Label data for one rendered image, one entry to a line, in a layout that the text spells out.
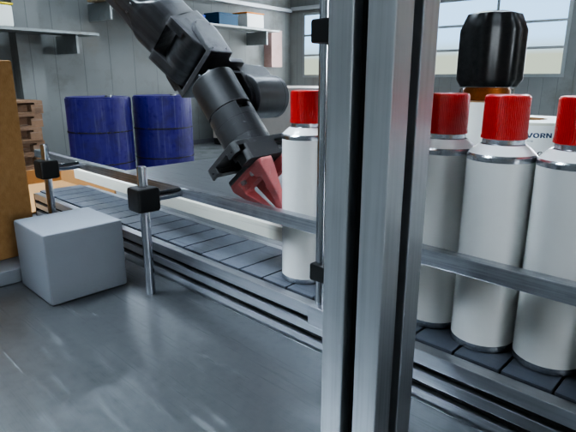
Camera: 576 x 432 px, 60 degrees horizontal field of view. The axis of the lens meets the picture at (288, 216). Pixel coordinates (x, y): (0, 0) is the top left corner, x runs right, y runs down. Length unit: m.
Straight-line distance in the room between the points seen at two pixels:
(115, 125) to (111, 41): 3.10
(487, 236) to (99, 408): 0.35
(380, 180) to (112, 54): 7.69
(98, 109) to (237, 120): 4.36
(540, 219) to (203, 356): 0.33
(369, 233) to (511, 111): 0.16
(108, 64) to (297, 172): 7.41
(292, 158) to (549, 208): 0.25
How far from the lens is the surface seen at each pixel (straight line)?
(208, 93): 0.62
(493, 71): 0.70
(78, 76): 7.63
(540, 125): 0.95
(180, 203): 0.81
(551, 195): 0.40
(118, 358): 0.54
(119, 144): 5.01
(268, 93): 0.67
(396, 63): 0.28
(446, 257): 0.42
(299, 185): 0.52
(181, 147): 5.26
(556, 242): 0.40
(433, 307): 0.47
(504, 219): 0.42
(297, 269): 0.55
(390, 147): 0.28
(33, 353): 0.58
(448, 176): 0.44
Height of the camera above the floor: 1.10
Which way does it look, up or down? 15 degrees down
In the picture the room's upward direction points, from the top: straight up
